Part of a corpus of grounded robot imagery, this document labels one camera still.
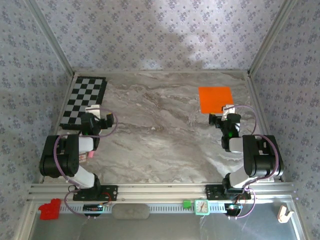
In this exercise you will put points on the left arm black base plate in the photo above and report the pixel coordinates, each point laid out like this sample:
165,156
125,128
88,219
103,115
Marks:
110,192

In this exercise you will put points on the grey oval pad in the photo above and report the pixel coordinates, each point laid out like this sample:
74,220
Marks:
130,211

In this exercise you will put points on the red plastic block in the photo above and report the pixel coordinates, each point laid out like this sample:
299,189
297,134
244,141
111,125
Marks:
50,208

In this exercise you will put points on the green cube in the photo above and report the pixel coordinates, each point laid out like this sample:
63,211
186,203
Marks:
187,203

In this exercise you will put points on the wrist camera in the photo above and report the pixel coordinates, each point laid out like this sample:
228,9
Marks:
228,110
93,110

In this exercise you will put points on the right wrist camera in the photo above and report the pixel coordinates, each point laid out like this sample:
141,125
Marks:
228,110

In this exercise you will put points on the wooden hook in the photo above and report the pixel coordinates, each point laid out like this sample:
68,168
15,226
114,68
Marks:
283,215

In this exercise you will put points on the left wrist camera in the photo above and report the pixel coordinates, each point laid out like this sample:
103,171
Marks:
93,110

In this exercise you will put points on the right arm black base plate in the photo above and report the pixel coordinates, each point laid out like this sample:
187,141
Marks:
212,192

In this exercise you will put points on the orange square paper sheet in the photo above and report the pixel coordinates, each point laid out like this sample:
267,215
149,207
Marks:
215,98

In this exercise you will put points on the aluminium mounting rail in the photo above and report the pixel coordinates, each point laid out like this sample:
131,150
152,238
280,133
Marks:
160,191

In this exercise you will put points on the mint green clock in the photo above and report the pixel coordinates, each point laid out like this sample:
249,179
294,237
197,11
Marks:
201,207

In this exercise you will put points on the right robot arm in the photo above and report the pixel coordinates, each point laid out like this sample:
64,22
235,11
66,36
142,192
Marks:
262,155

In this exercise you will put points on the aluminium side rail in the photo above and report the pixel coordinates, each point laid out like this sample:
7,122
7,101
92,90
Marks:
263,120

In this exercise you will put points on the black grey checkerboard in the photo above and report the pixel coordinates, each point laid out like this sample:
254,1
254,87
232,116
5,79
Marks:
85,92

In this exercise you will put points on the aluminium frame post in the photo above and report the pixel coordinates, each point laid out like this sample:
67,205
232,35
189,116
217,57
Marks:
50,37
270,37

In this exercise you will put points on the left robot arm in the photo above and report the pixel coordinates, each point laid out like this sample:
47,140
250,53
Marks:
65,155

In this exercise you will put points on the pink eraser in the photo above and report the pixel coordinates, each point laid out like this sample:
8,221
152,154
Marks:
91,154

